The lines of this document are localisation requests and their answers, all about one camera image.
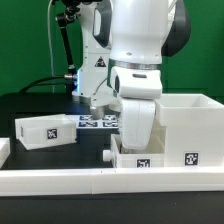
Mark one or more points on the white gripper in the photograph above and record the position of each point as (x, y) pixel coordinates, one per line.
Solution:
(135, 122)

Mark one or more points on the white front drawer tray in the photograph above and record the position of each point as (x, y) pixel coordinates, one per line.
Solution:
(152, 156)

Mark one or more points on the white drawer tray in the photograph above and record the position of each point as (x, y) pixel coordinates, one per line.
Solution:
(152, 156)
(45, 131)

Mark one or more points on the white drawer cabinet box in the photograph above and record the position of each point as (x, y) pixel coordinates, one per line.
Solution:
(194, 130)

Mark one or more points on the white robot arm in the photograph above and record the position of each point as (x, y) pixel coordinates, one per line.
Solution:
(114, 49)

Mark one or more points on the white marker tag sheet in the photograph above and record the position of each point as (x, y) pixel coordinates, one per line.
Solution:
(87, 122)

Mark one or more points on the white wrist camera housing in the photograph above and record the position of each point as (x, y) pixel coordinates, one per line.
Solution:
(100, 101)

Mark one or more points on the white left barrier rail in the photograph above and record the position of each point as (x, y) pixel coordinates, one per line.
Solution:
(4, 150)

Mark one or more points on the white barrier rail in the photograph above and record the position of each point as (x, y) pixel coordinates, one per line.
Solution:
(4, 150)
(109, 181)

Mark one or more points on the white front barrier rail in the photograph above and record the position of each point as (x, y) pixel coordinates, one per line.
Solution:
(109, 181)

